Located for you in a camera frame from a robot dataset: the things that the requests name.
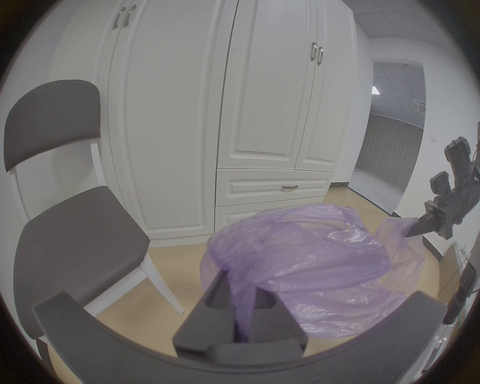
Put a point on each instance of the white wardrobe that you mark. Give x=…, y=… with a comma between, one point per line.
x=168, y=112

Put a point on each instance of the grey curtain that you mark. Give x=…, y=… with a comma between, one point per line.
x=390, y=150

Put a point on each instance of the grey and white chair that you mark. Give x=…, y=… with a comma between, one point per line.
x=75, y=240

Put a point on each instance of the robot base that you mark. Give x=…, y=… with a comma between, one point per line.
x=446, y=345

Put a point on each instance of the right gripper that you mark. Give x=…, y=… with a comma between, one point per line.
x=459, y=210

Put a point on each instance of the ceiling light panel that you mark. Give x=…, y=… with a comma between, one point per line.
x=375, y=90

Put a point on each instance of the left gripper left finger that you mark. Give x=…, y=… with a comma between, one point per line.
x=210, y=318

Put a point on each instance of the purple plastic bag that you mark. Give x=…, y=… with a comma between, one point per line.
x=311, y=262

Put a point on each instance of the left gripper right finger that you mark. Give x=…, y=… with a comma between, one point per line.
x=275, y=322

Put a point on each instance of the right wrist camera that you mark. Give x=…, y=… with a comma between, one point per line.
x=439, y=183

